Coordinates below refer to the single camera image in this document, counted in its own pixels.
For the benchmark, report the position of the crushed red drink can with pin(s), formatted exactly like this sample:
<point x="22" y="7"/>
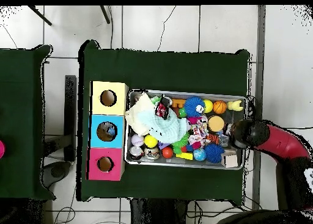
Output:
<point x="162" y="108"/>

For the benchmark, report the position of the mint green waffle cloth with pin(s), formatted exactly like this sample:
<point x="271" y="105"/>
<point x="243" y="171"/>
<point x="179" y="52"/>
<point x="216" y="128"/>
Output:
<point x="166" y="128"/>

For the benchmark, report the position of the cream yellow waffle cloth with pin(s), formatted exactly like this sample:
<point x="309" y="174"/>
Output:
<point x="134" y="116"/>

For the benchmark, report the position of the blue fuzzy monster toy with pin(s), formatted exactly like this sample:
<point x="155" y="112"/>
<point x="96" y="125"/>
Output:
<point x="194" y="106"/>

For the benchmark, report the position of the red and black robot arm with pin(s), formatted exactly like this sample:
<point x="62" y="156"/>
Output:
<point x="281" y="143"/>

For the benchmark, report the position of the wooden box with three holes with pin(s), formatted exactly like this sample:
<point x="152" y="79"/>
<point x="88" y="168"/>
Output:
<point x="117" y="106"/>

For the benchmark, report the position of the dark green tablecloth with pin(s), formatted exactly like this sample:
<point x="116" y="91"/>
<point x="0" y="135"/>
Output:
<point x="159" y="70"/>

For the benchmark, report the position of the yellow smooth ball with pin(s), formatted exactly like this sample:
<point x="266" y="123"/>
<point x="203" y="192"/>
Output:
<point x="207" y="105"/>

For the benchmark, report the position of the toy hamburger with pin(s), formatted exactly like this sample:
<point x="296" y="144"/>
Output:
<point x="216" y="123"/>

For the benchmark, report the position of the orange toy basketball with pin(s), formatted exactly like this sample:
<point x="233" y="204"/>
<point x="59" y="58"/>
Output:
<point x="219" y="107"/>

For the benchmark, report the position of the blue spiky ball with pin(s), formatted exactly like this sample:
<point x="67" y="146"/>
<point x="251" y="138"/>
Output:
<point x="214" y="153"/>

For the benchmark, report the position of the yellow foam bone toy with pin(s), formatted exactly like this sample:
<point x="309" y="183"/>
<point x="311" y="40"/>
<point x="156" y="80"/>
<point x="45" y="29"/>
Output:
<point x="235" y="105"/>

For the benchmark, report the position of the plain wooden cube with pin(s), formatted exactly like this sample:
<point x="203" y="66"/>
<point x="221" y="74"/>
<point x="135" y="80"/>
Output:
<point x="230" y="160"/>

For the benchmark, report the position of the grey round stand base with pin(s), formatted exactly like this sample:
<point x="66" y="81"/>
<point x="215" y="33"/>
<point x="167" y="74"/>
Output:
<point x="57" y="172"/>

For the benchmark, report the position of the black tripod leg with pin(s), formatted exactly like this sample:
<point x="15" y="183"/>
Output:
<point x="105" y="14"/>
<point x="40" y="15"/>

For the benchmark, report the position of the dark green side table cloth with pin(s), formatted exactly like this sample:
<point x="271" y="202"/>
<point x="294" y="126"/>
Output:
<point x="22" y="87"/>

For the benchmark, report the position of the pink plastic cup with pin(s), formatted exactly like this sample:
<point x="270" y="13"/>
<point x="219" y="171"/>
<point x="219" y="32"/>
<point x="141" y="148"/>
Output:
<point x="1" y="149"/>

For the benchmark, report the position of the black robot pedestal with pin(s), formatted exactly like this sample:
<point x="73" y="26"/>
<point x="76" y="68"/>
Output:
<point x="159" y="211"/>

